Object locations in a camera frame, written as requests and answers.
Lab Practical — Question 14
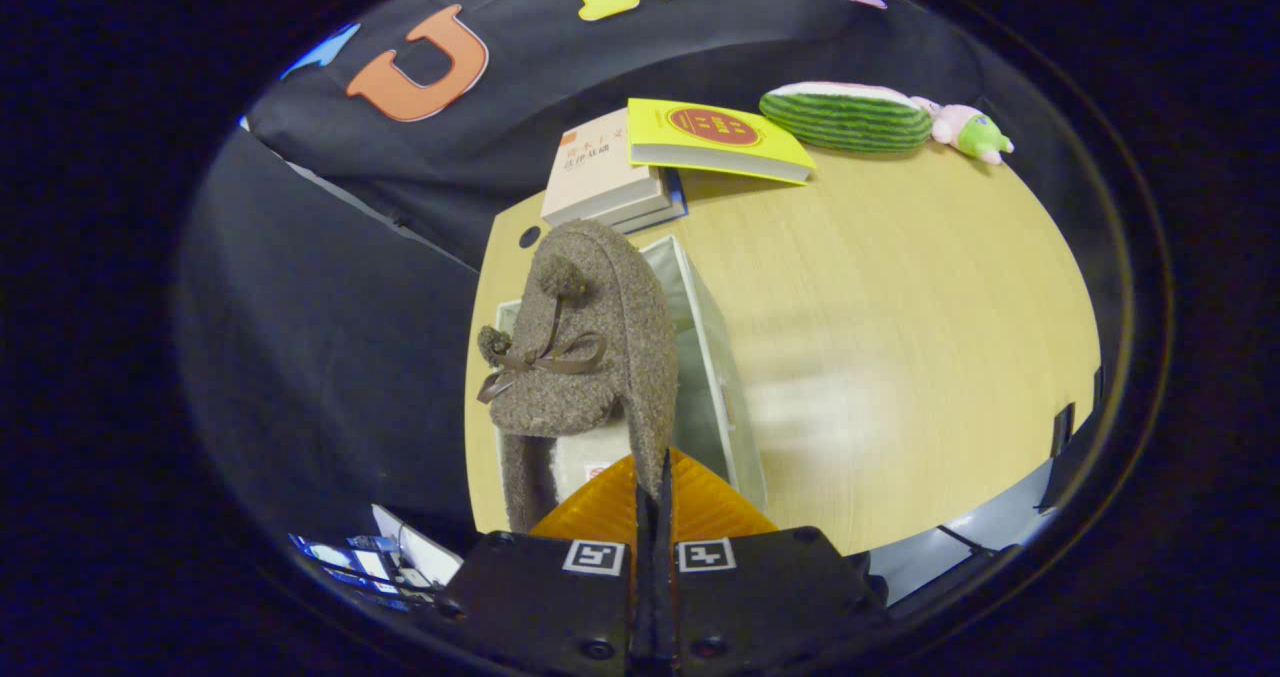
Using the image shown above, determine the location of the brown fuzzy shoe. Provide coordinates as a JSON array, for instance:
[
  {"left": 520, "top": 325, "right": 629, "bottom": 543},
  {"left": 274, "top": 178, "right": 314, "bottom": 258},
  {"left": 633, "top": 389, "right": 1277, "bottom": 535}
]
[{"left": 475, "top": 219, "right": 680, "bottom": 535}]

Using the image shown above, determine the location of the blue printed packet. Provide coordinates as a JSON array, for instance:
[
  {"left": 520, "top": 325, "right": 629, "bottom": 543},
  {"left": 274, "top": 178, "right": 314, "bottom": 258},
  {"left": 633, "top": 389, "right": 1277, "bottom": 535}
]
[{"left": 290, "top": 532, "right": 413, "bottom": 610}]

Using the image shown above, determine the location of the pink and green plush toy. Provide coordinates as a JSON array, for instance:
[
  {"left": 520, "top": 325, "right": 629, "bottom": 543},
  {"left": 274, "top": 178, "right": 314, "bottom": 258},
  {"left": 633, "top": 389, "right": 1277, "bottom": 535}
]
[{"left": 912, "top": 96, "right": 1016, "bottom": 166}]

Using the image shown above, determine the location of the pale green fabric storage box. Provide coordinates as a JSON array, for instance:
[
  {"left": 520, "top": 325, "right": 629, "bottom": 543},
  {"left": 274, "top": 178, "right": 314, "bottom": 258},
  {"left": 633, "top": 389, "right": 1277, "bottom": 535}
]
[{"left": 495, "top": 235, "right": 770, "bottom": 514}]

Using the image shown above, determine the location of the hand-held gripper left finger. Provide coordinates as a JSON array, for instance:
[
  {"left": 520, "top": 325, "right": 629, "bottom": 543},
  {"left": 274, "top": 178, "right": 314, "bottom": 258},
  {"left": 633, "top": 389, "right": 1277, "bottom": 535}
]
[{"left": 437, "top": 450, "right": 652, "bottom": 677}]

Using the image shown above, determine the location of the dark blue book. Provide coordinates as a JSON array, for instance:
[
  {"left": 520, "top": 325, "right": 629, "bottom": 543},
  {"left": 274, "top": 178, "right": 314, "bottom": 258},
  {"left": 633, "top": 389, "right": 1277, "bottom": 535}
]
[{"left": 610, "top": 169, "right": 690, "bottom": 236}]

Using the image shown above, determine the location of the white card box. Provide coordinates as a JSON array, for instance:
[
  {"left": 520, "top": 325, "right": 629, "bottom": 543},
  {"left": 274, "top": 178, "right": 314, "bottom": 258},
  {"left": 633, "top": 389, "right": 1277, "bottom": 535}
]
[{"left": 372, "top": 504, "right": 464, "bottom": 587}]

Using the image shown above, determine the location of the watermelon slice plush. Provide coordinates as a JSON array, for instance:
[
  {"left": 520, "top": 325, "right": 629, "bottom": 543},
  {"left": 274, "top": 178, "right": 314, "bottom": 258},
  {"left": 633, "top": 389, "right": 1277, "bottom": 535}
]
[{"left": 759, "top": 81, "right": 934, "bottom": 154}]

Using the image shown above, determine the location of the beige book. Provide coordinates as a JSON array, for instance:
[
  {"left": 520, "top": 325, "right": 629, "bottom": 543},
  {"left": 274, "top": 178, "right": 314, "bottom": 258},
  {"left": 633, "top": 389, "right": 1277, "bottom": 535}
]
[{"left": 541, "top": 109, "right": 672, "bottom": 229}]

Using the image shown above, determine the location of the yellow book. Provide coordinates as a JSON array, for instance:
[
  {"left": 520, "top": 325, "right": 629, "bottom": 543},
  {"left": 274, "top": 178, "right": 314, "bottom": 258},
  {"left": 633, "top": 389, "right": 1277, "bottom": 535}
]
[{"left": 627, "top": 98, "right": 817, "bottom": 186}]

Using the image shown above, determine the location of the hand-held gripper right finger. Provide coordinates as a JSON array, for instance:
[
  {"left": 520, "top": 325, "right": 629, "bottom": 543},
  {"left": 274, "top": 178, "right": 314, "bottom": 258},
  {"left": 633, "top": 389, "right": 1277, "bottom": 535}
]
[{"left": 655, "top": 447, "right": 893, "bottom": 677}]

